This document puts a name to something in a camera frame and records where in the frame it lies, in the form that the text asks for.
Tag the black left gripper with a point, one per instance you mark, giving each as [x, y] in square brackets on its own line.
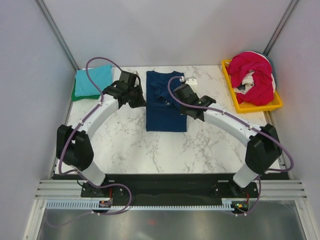
[141, 102]

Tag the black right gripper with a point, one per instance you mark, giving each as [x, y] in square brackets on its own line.
[182, 110]

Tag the navy blue printed t shirt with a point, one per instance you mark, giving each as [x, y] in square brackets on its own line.
[162, 111]

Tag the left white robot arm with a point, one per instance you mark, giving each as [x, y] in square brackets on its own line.
[73, 142]

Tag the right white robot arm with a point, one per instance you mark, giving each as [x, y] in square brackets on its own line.
[261, 149]

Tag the yellow plastic bin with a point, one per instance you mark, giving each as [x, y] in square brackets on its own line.
[248, 107]

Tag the white t shirt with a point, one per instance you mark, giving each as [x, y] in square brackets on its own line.
[248, 81]

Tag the pink t shirt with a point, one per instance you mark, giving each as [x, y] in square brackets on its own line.
[240, 65]

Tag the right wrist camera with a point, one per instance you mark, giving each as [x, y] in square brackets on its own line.
[192, 82]

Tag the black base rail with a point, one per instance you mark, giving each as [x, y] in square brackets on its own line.
[186, 189]

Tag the white slotted cable duct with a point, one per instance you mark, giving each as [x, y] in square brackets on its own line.
[99, 205]

